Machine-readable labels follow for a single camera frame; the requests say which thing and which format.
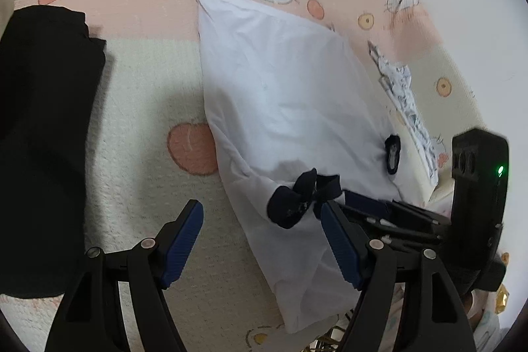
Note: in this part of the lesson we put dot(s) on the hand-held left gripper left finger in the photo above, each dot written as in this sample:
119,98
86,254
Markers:
183,249

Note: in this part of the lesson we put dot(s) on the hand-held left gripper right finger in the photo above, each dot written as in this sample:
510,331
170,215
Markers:
340,249

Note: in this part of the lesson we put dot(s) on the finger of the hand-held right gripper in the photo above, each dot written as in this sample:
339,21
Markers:
367,203
412,236

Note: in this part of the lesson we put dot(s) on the white shirt with navy trim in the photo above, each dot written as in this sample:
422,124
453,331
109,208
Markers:
288,88

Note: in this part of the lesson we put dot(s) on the pink and cream cartoon blanket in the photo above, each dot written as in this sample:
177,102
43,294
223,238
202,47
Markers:
144,170

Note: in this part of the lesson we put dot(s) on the small white printed cloth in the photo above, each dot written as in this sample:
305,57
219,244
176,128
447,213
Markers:
406,104

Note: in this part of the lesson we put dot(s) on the black folded garment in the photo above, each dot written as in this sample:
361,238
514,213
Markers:
41,129

